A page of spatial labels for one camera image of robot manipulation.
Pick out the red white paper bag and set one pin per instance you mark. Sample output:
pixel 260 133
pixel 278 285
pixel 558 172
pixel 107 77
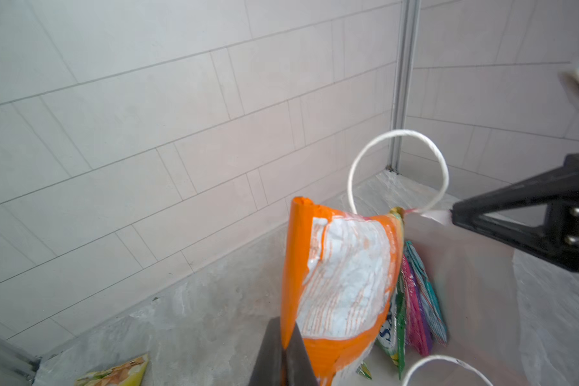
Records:
pixel 474 281

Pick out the pink Fox's candy packet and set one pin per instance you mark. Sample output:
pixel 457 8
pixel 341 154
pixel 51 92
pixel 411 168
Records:
pixel 417 329

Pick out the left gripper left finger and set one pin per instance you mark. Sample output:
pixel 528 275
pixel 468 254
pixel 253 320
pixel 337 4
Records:
pixel 268 368

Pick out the green Fox's candy packet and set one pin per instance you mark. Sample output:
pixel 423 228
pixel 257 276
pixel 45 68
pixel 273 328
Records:
pixel 391 338

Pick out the teal green snack packet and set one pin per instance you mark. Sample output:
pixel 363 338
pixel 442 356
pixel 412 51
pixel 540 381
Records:
pixel 430 307

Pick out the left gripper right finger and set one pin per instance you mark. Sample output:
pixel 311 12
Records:
pixel 296 368

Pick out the orange snack packet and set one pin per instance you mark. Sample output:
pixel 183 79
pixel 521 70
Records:
pixel 340 273

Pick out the yellow green chips packet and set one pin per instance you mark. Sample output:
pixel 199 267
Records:
pixel 130 373

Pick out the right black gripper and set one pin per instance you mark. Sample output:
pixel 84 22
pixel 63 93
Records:
pixel 555 239

